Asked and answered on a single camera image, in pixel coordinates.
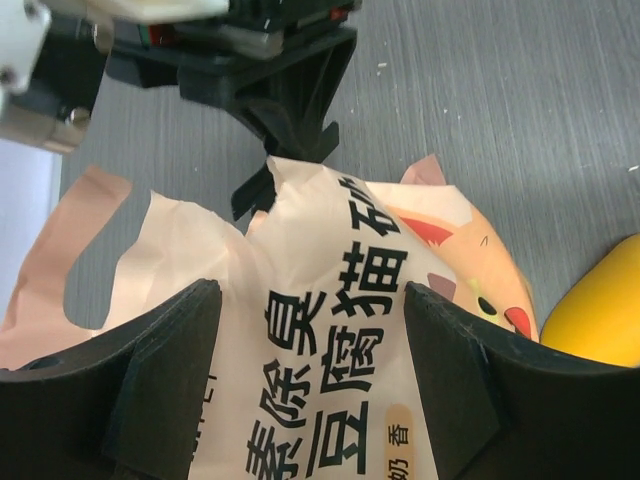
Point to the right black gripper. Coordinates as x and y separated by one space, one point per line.
275 66

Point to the yellow plastic scoop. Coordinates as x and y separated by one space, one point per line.
598 319

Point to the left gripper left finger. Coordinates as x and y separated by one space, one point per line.
123 405

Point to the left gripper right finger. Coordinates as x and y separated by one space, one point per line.
500 406

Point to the pink cat litter bag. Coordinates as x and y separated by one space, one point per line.
311 375

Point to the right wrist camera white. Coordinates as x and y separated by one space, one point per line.
53 58

